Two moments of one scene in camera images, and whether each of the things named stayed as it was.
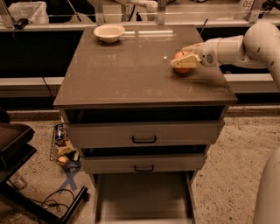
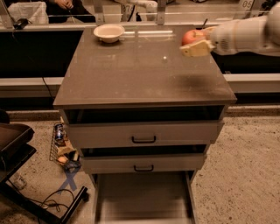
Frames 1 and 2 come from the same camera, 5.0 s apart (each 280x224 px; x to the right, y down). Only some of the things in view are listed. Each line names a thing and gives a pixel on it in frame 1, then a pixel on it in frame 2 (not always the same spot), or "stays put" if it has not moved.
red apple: (181, 54) → (192, 36)
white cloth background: (36, 12) stays put
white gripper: (208, 53) → (222, 37)
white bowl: (108, 32) stays put
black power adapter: (21, 24) stays put
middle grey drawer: (147, 163) stays put
